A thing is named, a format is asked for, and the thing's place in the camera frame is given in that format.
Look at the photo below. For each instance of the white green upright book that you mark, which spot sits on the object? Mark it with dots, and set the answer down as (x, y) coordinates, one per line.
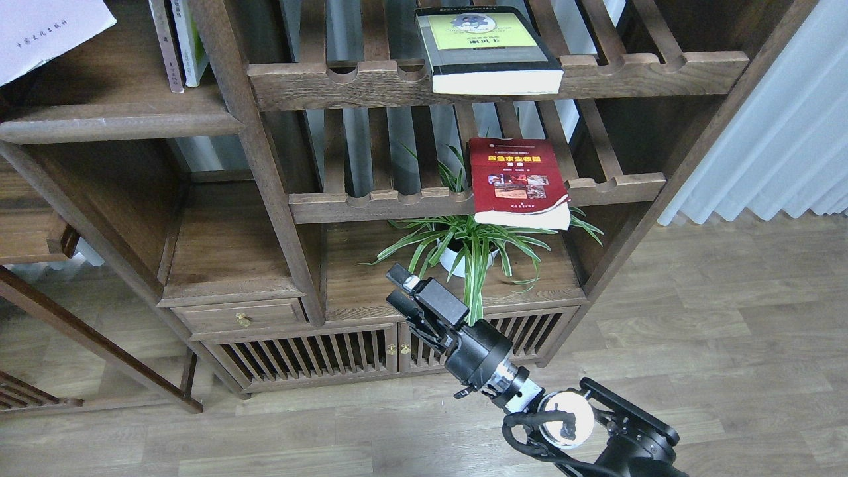
(194, 58)

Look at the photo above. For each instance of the white plant pot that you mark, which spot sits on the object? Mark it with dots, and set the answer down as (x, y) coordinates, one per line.
(467, 257)

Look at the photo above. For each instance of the red paperback book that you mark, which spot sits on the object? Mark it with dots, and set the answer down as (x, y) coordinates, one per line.
(517, 183)

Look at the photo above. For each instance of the brown upright book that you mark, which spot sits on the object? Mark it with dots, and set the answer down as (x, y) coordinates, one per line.
(161, 12)

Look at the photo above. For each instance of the green spider plant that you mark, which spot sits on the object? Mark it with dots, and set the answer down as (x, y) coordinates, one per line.
(429, 237)

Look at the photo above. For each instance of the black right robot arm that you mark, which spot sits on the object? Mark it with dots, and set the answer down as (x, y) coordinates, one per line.
(589, 431)

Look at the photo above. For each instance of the pale lilac paperback book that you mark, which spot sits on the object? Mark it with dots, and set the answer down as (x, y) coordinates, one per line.
(35, 32)

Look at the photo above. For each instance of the brass drawer knob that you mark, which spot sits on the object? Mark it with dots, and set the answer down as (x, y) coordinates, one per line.
(242, 320)

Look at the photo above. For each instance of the yellow and black thick book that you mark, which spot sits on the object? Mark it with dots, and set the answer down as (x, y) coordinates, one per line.
(486, 50)

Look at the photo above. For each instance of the white curtain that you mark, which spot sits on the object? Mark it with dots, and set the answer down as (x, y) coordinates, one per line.
(786, 149)

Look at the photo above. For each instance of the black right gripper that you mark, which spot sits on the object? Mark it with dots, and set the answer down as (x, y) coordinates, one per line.
(477, 355)

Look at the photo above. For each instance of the dark wooden bookshelf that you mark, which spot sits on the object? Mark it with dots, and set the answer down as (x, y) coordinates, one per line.
(264, 189)

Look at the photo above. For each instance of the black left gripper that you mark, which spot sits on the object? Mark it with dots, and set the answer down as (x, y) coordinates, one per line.
(4, 106)

